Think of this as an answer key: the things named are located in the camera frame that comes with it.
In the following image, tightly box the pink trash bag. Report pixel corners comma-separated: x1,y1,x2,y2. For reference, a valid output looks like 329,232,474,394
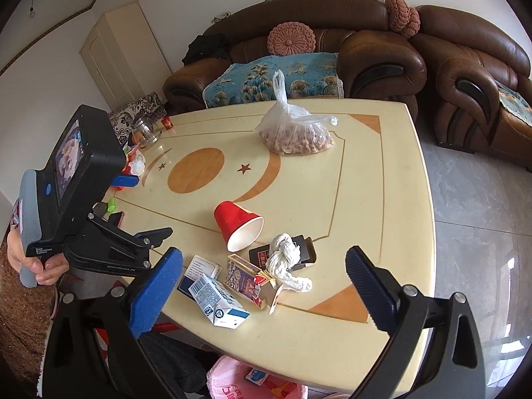
206,354,308,399

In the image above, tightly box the blue printed sofa cover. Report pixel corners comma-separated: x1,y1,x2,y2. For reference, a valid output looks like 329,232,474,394
201,52,345,109

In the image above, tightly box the dark grey cloth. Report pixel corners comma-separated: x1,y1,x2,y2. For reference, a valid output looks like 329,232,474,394
139,332,217,399

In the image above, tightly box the torn patterned cigarette box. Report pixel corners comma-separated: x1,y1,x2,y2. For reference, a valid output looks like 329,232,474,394
224,253,285,316

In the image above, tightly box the red white plastic stool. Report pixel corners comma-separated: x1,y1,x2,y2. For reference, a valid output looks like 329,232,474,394
97,320,184,356

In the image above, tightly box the blue white milk carton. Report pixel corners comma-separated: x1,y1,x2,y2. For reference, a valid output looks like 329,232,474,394
188,273,251,330

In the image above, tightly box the black cloth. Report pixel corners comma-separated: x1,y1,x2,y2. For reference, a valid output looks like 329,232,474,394
182,33,231,66

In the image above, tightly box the red paper cup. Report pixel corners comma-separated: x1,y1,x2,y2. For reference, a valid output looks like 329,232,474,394
213,200,264,253

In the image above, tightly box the small white box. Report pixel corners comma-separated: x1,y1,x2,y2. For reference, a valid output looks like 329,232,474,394
177,255,222,300

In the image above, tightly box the glass jar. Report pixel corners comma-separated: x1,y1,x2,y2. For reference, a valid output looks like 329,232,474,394
131,114,163,149

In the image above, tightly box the blue printed armchair cover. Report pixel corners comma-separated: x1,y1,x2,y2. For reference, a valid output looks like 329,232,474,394
496,81,532,125

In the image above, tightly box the black white patterned stool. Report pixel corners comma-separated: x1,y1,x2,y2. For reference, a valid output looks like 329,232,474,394
107,95,168,146

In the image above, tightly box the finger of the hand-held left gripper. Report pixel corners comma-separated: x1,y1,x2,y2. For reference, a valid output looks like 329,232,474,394
88,211,174,269
110,172,140,190

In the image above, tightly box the brown leather armchair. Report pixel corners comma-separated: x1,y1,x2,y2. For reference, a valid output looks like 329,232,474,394
409,5,532,161

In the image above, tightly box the person's left forearm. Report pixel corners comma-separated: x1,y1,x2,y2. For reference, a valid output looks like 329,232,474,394
0,197,63,399

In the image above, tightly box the round pink knitted cushion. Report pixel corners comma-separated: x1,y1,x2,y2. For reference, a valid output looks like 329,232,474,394
384,0,412,34
401,7,421,38
267,22,317,56

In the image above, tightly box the cream wooden cabinet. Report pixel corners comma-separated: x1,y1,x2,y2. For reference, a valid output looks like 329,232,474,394
79,1,173,111

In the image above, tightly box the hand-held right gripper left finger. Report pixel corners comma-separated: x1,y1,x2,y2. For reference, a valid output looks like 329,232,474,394
42,247,186,399

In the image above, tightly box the brown leather sofa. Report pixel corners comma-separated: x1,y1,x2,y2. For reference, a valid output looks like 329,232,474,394
162,0,429,115

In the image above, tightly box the white plastic bag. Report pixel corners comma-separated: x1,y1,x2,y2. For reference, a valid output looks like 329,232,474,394
125,150,147,176

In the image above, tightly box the crumpled white tissue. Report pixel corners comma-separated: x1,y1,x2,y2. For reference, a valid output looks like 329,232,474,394
266,233,313,294

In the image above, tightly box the dark tablet with pink edge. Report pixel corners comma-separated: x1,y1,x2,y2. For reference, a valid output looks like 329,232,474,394
93,203,125,228

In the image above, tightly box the person's left hand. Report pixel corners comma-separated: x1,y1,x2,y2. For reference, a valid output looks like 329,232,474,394
6,233,70,287

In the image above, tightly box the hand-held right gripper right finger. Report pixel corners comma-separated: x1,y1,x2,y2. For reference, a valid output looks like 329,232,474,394
345,246,487,399

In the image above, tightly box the black cardboard box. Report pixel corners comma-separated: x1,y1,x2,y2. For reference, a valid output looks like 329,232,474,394
248,235,317,270

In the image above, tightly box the plastic bag of peanuts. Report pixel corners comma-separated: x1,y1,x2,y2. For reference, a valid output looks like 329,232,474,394
255,68,335,156

